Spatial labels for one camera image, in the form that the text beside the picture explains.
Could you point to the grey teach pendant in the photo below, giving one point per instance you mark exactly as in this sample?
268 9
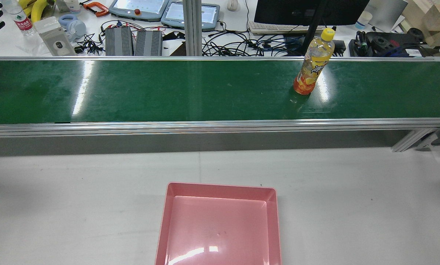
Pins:
138 9
194 14

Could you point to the striped paper cup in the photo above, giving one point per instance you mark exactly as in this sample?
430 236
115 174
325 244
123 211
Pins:
362 20

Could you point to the green conveyor belt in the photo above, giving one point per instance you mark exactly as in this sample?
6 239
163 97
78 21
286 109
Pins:
168 92

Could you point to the black power adapter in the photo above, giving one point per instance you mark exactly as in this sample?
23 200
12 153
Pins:
339 46

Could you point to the white plastic jar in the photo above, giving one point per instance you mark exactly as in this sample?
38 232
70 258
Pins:
72 5

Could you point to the orange juice bottle yellow cap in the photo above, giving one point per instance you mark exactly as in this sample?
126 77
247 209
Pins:
312 64

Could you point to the black metal flange mount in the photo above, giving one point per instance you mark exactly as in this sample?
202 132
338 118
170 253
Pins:
389 42

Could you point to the aluminium profile post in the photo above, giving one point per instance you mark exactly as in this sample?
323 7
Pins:
192 29

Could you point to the black computer monitor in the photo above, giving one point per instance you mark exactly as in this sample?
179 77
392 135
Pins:
297 11

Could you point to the light blue headphones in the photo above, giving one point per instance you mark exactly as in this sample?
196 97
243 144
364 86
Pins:
76 27

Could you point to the grey finned power supply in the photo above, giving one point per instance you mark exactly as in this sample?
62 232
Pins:
119 41
148 43

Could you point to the white computer keyboard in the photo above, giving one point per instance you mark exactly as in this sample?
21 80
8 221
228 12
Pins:
264 28

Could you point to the yellow banana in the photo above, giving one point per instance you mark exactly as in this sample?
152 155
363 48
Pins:
39 9
24 3

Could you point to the clear water bottle red label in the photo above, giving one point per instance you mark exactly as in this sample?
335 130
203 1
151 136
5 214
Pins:
21 20

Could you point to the pink plastic basket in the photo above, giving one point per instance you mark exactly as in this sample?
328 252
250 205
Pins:
220 228

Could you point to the white computer mouse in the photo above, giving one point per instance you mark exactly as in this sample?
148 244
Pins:
232 4

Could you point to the clear bag with grey device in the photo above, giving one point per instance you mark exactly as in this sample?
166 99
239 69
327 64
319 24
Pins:
56 38

